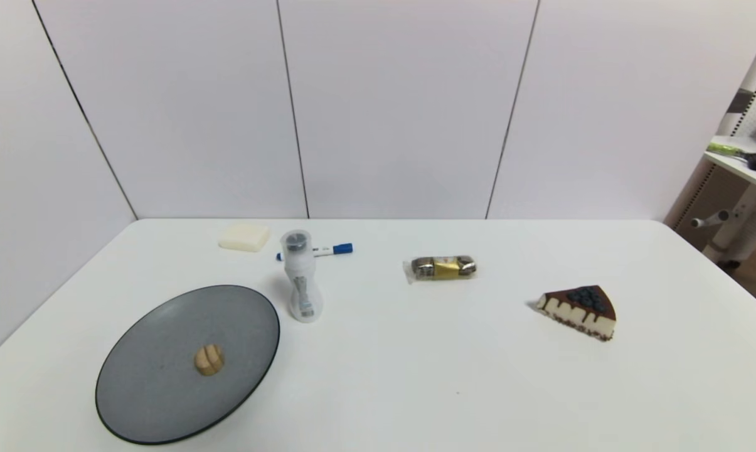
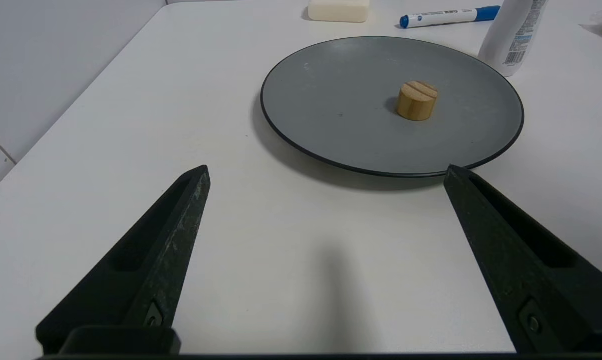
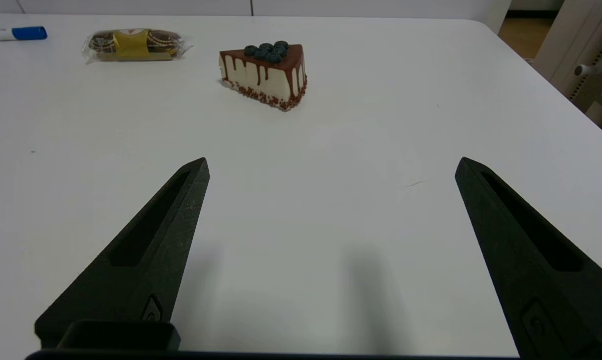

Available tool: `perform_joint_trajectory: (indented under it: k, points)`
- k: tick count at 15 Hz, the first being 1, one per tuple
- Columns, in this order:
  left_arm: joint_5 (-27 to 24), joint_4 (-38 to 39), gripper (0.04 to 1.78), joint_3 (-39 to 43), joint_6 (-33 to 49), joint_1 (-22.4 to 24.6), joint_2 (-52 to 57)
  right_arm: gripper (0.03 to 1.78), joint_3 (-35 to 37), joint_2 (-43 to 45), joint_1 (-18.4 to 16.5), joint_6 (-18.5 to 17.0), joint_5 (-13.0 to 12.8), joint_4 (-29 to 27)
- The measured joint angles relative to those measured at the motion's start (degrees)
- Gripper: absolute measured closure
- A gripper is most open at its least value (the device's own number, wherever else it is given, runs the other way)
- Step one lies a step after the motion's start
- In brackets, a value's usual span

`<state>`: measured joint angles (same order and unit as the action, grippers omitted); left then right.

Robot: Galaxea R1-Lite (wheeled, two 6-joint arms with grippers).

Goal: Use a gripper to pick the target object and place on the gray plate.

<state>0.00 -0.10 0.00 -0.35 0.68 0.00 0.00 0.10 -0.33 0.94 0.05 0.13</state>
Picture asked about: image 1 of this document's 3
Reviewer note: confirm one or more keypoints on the gold wrapped snack bar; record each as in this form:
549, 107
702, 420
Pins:
443, 268

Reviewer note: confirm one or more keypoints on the white soap bar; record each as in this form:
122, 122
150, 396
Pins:
244, 237

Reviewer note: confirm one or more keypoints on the round gray plate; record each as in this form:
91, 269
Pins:
158, 376

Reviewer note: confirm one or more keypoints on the chocolate blueberry cake slice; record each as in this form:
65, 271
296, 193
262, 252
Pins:
581, 311

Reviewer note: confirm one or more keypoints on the green object on desk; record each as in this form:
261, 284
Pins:
726, 149

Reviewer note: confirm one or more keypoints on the white background desk top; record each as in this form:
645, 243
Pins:
745, 164

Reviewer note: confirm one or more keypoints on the blue capped white marker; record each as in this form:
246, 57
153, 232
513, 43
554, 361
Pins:
340, 249

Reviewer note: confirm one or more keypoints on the clear plastic bottle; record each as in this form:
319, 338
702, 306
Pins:
301, 282

